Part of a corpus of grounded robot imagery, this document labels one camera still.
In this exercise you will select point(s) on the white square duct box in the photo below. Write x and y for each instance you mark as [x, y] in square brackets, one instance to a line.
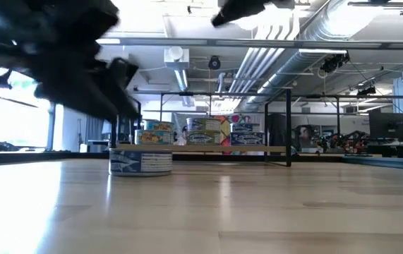
[176, 58]

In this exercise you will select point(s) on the grey overhead crossbar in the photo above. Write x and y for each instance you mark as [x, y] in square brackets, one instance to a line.
[257, 43]

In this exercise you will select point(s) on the blue label tuna can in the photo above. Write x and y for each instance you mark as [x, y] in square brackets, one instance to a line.
[245, 127]
[247, 138]
[140, 163]

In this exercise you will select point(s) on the red black background robots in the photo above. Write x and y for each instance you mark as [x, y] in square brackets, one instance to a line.
[346, 141]

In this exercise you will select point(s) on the wooden shelf black metal legs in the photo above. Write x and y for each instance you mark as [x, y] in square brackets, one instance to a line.
[222, 148]

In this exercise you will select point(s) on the thin black rig frame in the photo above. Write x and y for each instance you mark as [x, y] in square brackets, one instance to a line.
[314, 96]

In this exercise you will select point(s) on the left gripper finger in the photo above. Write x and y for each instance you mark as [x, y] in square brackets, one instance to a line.
[123, 106]

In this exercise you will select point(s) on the colourful patterned panel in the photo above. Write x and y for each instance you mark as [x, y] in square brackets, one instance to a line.
[226, 127]

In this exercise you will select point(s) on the silver round air duct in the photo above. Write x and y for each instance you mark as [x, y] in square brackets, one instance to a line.
[303, 60]

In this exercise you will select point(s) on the green label can silver lid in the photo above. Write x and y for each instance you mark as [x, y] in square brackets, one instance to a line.
[203, 124]

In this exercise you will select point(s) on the black ceiling spotlight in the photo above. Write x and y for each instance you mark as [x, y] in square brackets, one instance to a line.
[366, 91]
[334, 61]

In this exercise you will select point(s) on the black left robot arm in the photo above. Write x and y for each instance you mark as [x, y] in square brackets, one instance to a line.
[28, 28]

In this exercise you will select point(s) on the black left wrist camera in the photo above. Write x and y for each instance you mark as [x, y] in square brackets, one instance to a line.
[125, 72]

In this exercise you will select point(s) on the black background monitor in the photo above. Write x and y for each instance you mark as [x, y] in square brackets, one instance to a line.
[393, 126]

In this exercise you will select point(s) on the grey curtain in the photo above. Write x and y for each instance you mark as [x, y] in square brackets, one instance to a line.
[93, 130]

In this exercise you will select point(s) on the person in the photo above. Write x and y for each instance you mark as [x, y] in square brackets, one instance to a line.
[303, 134]

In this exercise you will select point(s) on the white ceiling pipes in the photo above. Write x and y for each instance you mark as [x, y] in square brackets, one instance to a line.
[257, 60]

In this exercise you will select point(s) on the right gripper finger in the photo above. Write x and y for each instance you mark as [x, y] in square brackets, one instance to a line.
[236, 12]

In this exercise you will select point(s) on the green label can gold lid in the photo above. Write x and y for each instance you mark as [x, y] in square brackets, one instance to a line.
[203, 138]

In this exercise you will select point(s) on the black upright panel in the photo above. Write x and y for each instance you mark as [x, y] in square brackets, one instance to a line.
[276, 128]

